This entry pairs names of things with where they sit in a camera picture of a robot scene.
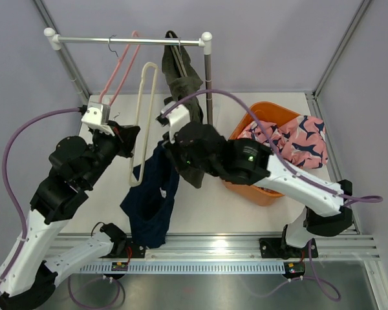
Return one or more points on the pink patterned shorts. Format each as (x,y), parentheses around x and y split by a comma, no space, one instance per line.
(300,141)

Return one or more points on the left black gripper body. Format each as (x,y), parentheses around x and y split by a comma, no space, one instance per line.
(106,146)

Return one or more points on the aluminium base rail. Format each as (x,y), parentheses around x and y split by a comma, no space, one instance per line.
(348,246)

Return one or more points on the grey hanger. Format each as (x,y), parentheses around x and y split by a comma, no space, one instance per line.
(177,55)

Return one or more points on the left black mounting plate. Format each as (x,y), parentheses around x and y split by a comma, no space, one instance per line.
(130,249)

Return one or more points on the black mounting plate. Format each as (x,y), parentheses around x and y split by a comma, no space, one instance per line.
(130,249)
(275,247)

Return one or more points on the white slotted cable duct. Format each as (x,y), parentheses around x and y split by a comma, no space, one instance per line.
(184,268)

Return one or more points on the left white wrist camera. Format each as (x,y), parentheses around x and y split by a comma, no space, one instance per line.
(96,117)

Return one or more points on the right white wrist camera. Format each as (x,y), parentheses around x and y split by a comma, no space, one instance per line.
(173,118)

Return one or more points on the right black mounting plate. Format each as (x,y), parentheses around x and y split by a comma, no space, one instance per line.
(275,247)

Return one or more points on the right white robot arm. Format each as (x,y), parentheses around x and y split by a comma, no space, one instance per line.
(248,162)

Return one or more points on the white and steel clothes rack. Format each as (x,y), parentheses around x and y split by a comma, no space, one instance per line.
(56,41)

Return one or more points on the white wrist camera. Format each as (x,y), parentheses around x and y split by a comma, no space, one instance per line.
(96,117)
(173,118)

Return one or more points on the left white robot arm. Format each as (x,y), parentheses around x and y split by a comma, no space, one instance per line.
(27,278)

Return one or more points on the navy blue shorts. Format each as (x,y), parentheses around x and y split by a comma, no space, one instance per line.
(149,206)

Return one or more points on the olive green shorts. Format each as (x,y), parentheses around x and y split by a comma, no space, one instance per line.
(179,88)

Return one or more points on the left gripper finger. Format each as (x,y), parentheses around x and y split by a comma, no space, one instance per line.
(127,148)
(127,133)

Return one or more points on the orange plastic basket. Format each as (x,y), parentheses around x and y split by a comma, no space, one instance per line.
(269,112)

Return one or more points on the beige hanger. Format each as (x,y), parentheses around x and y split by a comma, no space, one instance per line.
(143,122)

